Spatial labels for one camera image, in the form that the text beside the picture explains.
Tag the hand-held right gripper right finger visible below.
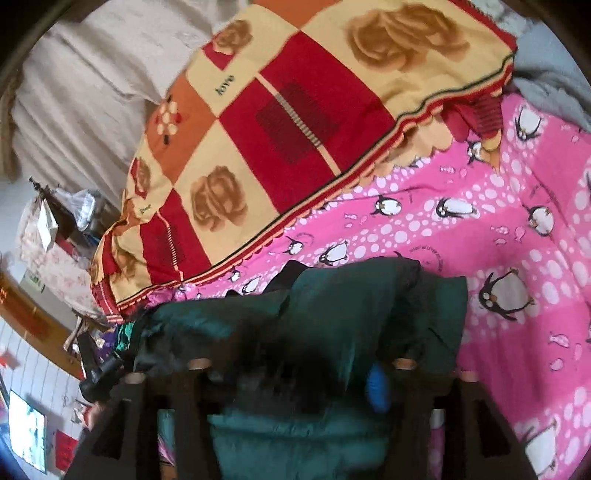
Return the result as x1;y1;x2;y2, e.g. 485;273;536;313
365;357;539;480

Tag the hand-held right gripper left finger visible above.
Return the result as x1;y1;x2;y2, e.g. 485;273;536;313
69;357;223;480

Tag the dark green jacket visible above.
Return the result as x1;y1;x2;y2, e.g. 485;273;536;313
117;257;469;480

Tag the television screen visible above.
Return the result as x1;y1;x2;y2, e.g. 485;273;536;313
8;390;49;474

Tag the floral table cloth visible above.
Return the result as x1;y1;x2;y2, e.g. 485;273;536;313
18;203;108;319

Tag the clear plastic bag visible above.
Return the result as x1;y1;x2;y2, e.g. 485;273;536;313
56;187;100;232

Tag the pink penguin print bedsheet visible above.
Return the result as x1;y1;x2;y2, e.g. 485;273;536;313
175;90;591;480

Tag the red yellow rose patchwork quilt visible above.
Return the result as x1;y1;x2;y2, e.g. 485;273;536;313
90;0;518;317

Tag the beige curtain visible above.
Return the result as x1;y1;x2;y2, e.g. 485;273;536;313
9;0;254;208

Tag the grey cloth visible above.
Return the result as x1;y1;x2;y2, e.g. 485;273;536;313
496;18;591;134

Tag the wooden frame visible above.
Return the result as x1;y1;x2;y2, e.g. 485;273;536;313
0;272;88;380

